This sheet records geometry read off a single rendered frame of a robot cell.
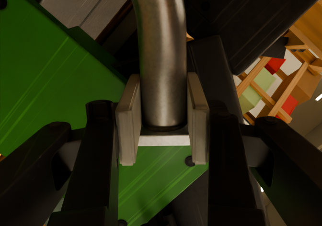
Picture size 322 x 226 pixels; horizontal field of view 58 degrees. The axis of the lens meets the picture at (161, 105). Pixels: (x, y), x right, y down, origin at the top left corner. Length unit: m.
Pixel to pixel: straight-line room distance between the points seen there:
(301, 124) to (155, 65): 9.57
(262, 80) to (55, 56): 3.62
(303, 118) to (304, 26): 8.74
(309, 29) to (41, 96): 0.86
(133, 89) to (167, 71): 0.02
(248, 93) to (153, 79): 3.39
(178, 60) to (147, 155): 0.09
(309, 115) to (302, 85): 5.47
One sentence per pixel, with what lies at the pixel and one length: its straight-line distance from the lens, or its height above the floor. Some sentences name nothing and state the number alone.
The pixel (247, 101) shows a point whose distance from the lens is 3.51.
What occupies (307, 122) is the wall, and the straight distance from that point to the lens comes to 9.74.
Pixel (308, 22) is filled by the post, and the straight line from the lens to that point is 1.00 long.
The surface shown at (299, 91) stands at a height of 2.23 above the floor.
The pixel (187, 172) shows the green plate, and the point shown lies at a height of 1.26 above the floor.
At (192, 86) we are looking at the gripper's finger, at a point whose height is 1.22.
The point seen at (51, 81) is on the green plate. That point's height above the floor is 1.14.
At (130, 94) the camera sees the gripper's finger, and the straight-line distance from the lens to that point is 0.15.
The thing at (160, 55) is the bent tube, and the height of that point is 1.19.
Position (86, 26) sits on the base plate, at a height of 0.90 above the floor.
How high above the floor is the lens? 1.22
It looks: 2 degrees down
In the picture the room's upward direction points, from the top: 135 degrees clockwise
